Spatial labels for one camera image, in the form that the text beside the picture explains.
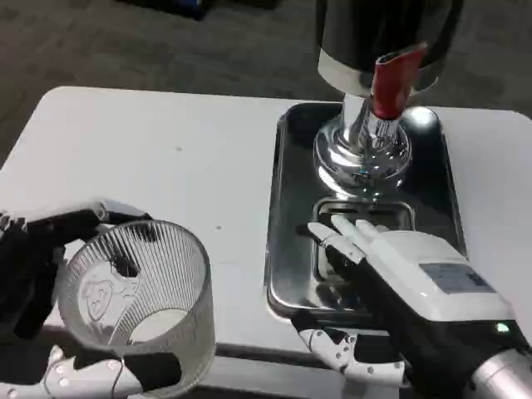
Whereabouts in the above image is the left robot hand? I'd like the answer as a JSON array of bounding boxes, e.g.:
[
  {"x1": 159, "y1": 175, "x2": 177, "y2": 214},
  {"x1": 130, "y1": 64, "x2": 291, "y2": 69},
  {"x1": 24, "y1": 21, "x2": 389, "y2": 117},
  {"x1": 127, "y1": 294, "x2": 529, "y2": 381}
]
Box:
[{"x1": 0, "y1": 198, "x2": 184, "y2": 399}]

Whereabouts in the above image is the steel drip tray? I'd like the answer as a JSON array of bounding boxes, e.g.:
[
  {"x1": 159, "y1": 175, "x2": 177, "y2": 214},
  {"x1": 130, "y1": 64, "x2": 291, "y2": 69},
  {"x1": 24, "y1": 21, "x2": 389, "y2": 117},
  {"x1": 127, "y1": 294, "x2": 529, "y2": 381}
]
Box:
[{"x1": 264, "y1": 101, "x2": 466, "y2": 322}]

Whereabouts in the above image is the white counter table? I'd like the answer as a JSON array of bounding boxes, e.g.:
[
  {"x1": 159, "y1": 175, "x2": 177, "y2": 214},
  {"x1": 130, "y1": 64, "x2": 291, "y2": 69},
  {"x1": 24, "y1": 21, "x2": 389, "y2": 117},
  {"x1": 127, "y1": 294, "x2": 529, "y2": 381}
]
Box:
[{"x1": 0, "y1": 85, "x2": 532, "y2": 399}]

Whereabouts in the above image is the clear ribbed glass cup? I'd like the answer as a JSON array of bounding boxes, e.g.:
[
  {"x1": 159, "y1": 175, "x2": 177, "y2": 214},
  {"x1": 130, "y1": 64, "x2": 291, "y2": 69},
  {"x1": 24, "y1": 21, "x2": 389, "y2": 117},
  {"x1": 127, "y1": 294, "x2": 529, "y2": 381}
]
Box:
[{"x1": 53, "y1": 219, "x2": 217, "y2": 384}]

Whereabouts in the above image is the red dispenser tap handle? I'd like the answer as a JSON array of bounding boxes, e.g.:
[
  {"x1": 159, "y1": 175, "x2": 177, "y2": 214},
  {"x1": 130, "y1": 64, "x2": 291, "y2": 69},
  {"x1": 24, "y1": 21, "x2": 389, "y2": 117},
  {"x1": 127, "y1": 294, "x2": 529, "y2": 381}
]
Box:
[{"x1": 371, "y1": 43, "x2": 428, "y2": 120}]

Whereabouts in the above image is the steel drink dispenser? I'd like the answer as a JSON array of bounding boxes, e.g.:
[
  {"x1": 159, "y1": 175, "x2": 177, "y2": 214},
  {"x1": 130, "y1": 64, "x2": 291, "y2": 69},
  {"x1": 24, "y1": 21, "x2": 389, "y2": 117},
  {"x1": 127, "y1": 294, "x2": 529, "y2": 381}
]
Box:
[{"x1": 312, "y1": 0, "x2": 463, "y2": 200}]

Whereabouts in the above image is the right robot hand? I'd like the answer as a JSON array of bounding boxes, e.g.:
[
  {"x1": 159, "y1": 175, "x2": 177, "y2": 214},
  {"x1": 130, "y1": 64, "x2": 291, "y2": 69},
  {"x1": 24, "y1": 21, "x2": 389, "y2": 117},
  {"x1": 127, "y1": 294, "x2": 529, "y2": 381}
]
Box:
[{"x1": 290, "y1": 217, "x2": 532, "y2": 399}]

